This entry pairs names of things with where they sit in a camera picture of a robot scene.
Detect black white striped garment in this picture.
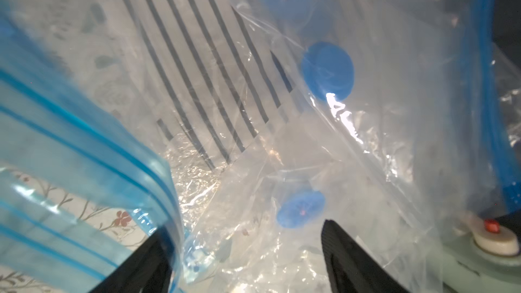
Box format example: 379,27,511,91
115,0,301,170

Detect vacuum bag with black striped garment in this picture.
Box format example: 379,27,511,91
77,0,520,292

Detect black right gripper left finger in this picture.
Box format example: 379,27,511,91
90,227,175,293

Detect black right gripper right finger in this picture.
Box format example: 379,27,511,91
321,220,407,293

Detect vacuum bag with navy striped garment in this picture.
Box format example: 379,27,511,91
1,2,184,292

